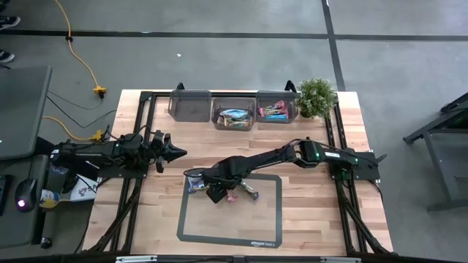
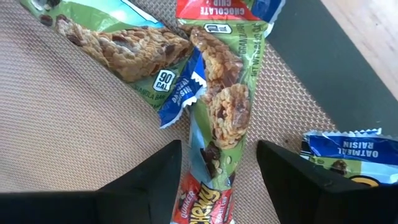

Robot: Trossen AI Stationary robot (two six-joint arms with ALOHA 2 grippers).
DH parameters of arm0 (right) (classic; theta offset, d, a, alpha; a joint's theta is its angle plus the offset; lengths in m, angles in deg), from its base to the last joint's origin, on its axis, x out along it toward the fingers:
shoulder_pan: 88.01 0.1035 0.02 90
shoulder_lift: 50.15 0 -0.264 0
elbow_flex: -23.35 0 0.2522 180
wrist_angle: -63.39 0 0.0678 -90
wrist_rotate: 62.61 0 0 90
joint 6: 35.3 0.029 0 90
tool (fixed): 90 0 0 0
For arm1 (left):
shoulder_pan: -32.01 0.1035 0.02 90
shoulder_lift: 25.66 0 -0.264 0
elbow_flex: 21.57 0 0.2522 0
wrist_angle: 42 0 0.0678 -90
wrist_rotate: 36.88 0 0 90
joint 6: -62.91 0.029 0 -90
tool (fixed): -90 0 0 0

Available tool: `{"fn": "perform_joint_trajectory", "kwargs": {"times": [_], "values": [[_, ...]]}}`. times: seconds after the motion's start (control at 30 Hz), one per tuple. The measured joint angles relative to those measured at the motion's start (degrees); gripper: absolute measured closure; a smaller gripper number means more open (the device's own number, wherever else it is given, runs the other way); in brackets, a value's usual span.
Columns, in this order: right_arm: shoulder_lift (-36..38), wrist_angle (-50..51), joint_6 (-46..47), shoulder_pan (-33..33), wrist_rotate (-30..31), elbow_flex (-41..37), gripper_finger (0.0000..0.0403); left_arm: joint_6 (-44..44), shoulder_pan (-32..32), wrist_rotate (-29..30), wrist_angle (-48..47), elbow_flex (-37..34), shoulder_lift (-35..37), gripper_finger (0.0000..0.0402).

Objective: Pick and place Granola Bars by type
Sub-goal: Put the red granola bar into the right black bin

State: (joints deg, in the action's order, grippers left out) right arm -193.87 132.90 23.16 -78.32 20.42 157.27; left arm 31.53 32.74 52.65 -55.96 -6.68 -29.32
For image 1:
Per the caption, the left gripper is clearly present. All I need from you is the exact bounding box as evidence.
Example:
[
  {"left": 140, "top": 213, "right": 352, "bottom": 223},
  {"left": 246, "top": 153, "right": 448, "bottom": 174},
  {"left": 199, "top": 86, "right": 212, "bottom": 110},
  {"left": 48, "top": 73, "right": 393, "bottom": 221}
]
[{"left": 148, "top": 129, "right": 188, "bottom": 173}]

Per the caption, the orange peanut butter chip bar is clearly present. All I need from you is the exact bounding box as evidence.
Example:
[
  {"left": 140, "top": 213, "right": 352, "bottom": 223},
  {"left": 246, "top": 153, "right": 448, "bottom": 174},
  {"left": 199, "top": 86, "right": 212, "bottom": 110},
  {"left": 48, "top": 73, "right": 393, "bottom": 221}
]
[{"left": 217, "top": 117, "right": 253, "bottom": 129}]

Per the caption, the red brown granola bar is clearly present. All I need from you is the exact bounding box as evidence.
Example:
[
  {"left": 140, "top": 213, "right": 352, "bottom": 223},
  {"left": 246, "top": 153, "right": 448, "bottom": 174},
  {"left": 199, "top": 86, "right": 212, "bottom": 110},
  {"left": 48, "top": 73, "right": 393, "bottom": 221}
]
[{"left": 258, "top": 100, "right": 290, "bottom": 115}]

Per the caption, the light blue granola bar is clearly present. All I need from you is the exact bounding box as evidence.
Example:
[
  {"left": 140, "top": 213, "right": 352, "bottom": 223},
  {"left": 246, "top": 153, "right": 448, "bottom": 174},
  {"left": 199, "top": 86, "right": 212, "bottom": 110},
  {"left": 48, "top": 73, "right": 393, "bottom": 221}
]
[{"left": 218, "top": 108, "right": 254, "bottom": 118}]

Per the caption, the woven baking mat dark border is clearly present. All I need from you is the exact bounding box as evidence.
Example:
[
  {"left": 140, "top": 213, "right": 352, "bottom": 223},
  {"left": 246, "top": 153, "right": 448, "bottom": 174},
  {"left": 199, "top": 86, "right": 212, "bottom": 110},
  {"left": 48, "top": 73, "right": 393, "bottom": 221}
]
[{"left": 176, "top": 168, "right": 284, "bottom": 249}]

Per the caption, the transparent grey plastic bin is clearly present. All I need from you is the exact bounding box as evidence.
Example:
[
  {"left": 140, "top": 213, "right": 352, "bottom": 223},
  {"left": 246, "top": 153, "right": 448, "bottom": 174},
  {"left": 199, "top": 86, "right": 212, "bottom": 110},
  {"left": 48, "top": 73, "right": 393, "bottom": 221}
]
[
  {"left": 254, "top": 90, "right": 298, "bottom": 124},
  {"left": 211, "top": 95, "right": 257, "bottom": 132},
  {"left": 167, "top": 89, "right": 214, "bottom": 123}
]

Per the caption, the white printed box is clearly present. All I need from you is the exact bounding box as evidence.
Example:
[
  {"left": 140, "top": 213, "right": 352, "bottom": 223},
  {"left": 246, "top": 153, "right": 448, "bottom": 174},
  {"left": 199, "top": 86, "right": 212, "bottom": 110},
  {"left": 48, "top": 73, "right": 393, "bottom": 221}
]
[{"left": 68, "top": 174, "right": 99, "bottom": 203}]

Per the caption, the silver striped plate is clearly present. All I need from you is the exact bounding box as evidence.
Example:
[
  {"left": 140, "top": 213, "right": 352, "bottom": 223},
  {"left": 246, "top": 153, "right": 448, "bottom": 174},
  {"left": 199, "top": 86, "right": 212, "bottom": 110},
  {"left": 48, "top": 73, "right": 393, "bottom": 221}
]
[
  {"left": 320, "top": 256, "right": 363, "bottom": 263},
  {"left": 116, "top": 255, "right": 159, "bottom": 263}
]

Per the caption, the green potted plant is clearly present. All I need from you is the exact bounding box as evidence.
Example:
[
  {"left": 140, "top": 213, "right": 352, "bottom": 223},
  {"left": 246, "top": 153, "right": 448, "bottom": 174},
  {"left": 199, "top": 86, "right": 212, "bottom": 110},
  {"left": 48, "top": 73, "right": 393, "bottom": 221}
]
[{"left": 294, "top": 77, "right": 338, "bottom": 119}]

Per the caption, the yellow white bottle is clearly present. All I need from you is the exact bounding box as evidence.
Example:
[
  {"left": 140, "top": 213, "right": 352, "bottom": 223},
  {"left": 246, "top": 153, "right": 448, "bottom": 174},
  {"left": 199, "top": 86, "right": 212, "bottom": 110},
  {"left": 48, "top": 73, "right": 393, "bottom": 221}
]
[{"left": 39, "top": 188, "right": 61, "bottom": 210}]

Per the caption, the black computer mouse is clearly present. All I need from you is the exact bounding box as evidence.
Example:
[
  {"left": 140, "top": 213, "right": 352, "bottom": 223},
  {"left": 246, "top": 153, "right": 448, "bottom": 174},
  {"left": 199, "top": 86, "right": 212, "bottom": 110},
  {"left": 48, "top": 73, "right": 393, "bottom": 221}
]
[{"left": 14, "top": 178, "right": 39, "bottom": 213}]

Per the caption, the dark grey flat panel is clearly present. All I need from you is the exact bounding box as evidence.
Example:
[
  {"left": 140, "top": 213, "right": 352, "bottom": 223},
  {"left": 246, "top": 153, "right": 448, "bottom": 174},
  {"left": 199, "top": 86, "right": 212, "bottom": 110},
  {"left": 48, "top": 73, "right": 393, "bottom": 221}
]
[{"left": 0, "top": 64, "right": 53, "bottom": 161}]

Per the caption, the grey desk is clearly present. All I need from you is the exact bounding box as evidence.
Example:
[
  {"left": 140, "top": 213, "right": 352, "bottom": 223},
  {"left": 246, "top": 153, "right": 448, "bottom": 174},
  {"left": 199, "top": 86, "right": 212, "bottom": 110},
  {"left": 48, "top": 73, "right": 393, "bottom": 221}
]
[{"left": 0, "top": 153, "right": 50, "bottom": 250}]

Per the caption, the black keyboard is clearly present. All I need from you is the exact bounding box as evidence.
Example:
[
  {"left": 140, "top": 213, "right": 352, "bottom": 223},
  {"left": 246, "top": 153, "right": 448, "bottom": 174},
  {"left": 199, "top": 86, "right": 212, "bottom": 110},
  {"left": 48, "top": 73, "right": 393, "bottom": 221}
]
[{"left": 0, "top": 174, "right": 14, "bottom": 217}]

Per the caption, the person's dark shoe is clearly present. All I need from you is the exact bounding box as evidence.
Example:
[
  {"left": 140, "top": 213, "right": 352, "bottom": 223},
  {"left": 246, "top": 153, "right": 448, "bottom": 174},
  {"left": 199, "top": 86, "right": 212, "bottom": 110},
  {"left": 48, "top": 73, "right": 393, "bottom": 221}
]
[
  {"left": 0, "top": 15, "right": 22, "bottom": 31},
  {"left": 0, "top": 48, "right": 16, "bottom": 64}
]

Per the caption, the black metal stand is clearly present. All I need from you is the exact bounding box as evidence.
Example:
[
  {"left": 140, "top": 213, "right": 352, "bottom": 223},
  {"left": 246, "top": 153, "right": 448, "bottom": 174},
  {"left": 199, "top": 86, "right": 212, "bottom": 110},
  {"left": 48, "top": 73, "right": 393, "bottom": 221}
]
[{"left": 402, "top": 91, "right": 468, "bottom": 213}]

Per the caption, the black right camera cable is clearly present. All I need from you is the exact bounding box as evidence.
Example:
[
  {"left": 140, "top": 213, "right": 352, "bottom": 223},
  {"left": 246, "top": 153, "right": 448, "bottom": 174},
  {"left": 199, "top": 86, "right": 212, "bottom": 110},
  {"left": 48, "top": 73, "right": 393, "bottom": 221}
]
[{"left": 182, "top": 167, "right": 208, "bottom": 182}]

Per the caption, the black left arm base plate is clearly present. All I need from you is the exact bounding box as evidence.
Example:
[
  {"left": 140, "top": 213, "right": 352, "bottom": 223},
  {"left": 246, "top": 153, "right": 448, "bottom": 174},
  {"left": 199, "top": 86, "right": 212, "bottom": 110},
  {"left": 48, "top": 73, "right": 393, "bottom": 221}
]
[{"left": 97, "top": 138, "right": 150, "bottom": 180}]

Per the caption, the black aluminium table frame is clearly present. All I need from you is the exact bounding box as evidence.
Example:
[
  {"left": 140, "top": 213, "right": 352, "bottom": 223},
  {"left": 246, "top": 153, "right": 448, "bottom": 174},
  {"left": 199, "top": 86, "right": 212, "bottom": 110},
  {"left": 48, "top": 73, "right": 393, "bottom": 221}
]
[{"left": 82, "top": 89, "right": 395, "bottom": 256}]

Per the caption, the yellow extension cable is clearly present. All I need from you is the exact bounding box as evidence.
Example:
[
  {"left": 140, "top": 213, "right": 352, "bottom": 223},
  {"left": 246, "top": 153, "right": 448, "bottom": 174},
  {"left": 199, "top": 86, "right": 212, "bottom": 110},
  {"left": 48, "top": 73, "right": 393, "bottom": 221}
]
[
  {"left": 41, "top": 115, "right": 106, "bottom": 143},
  {"left": 53, "top": 0, "right": 108, "bottom": 99}
]

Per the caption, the black floor cable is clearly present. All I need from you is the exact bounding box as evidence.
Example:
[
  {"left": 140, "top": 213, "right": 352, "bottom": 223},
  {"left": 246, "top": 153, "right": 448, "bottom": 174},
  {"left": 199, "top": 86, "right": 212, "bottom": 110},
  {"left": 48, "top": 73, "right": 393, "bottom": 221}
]
[
  {"left": 46, "top": 95, "right": 118, "bottom": 130},
  {"left": 47, "top": 90, "right": 105, "bottom": 110}
]

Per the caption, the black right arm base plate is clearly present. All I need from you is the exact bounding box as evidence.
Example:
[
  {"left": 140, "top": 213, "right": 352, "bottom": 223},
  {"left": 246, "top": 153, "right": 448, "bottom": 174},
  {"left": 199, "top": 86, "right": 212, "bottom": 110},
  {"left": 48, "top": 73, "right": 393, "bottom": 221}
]
[{"left": 327, "top": 150, "right": 382, "bottom": 182}]

